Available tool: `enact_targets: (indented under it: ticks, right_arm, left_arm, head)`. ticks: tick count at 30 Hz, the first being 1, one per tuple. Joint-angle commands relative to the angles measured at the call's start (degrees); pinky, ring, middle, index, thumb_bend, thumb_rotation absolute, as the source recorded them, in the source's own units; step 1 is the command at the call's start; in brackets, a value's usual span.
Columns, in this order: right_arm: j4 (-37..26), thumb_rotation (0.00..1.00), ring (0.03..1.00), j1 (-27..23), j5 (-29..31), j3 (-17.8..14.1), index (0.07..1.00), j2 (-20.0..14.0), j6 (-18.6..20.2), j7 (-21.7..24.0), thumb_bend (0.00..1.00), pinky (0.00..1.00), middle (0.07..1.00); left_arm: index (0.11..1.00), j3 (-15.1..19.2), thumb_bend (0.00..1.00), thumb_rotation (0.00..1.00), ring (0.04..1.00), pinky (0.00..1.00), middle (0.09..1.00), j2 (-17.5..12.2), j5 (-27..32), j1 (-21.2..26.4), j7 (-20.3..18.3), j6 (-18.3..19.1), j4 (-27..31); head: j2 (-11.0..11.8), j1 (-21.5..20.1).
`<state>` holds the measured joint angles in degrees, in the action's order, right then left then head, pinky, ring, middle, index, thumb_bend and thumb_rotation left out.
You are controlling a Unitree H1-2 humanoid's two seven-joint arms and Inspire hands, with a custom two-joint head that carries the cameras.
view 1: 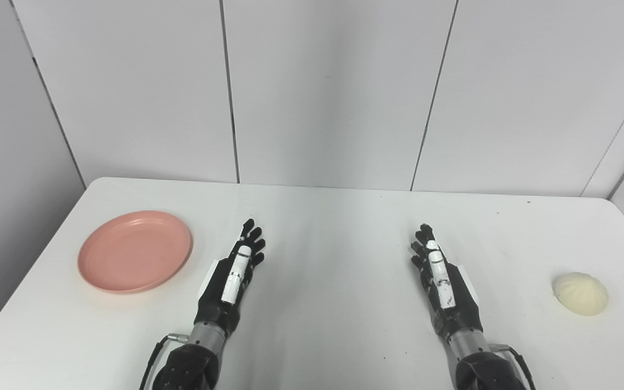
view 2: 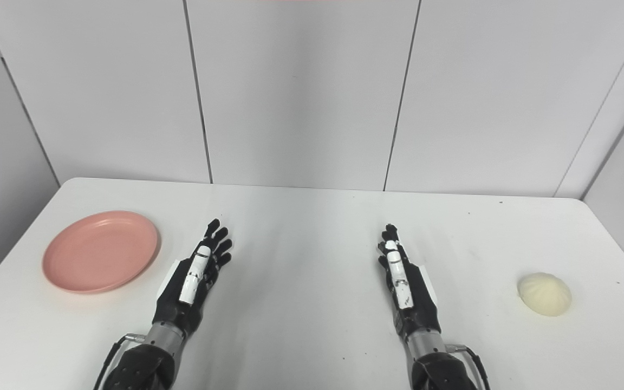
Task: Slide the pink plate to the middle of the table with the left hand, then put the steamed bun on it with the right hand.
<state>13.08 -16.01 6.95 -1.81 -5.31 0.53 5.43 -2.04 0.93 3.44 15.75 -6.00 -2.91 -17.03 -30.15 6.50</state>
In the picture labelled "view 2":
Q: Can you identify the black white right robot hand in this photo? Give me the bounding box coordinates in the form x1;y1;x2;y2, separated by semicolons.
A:
377;224;443;341

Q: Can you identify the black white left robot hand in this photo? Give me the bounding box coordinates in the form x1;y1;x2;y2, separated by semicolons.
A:
152;218;234;336

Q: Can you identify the pink round plate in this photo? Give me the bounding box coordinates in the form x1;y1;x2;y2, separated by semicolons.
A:
42;211;161;295

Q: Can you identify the cream steamed bun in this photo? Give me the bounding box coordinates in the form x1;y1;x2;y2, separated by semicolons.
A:
517;272;573;317

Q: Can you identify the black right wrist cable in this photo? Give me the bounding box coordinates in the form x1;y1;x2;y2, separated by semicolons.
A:
445;344;491;390

